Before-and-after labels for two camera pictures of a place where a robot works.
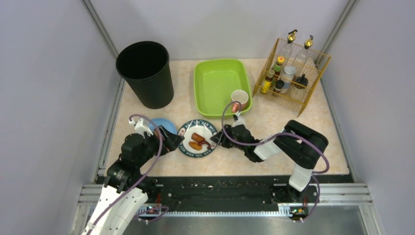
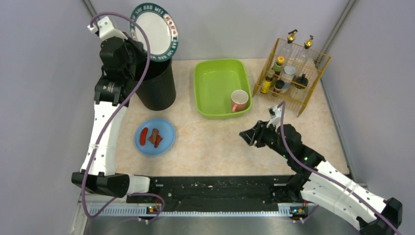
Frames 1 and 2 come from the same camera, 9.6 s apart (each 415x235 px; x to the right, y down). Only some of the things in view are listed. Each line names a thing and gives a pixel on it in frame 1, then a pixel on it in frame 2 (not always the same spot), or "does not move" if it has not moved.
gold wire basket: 290,75 does not move
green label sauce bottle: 277,67 does not move
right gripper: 226,135 -> 259,136
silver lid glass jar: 287,76 does not move
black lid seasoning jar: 301,82 does not move
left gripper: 165,139 -> 134,45
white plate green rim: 201,127 -> 161,29
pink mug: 242,96 does not move
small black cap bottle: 279,85 does not move
